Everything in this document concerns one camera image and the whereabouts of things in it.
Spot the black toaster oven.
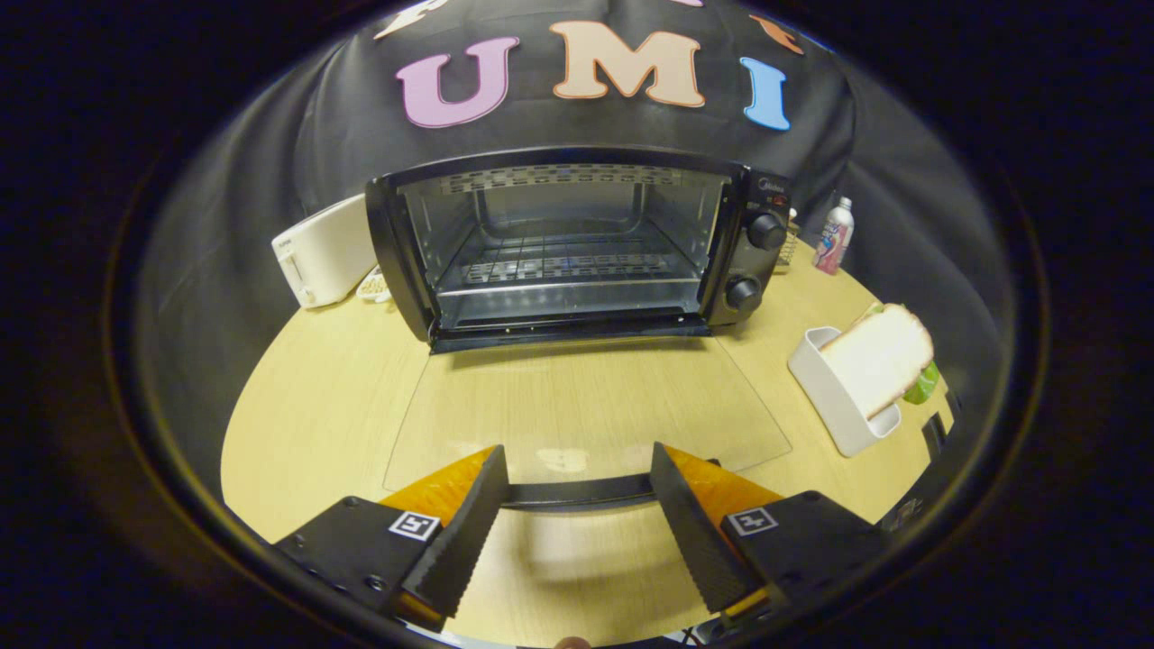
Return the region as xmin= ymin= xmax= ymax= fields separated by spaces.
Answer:
xmin=365 ymin=147 xmax=794 ymax=511

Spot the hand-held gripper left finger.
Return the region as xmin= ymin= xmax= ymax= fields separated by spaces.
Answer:
xmin=270 ymin=443 xmax=510 ymax=632

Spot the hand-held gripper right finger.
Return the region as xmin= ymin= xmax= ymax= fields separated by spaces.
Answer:
xmin=649 ymin=442 xmax=893 ymax=632

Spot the bread and lettuce sandwich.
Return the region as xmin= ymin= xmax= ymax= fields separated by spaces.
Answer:
xmin=820 ymin=304 xmax=941 ymax=420

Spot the black backdrop cloth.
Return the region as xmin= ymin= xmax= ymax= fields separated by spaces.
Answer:
xmin=135 ymin=0 xmax=1011 ymax=497

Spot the white pop-up toaster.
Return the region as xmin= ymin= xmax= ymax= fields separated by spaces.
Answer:
xmin=272 ymin=194 xmax=380 ymax=309

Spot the white bottle with pink label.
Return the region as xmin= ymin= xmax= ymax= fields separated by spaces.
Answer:
xmin=814 ymin=197 xmax=855 ymax=276

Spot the white plastic container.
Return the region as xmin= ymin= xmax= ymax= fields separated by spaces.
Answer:
xmin=789 ymin=326 xmax=902 ymax=458

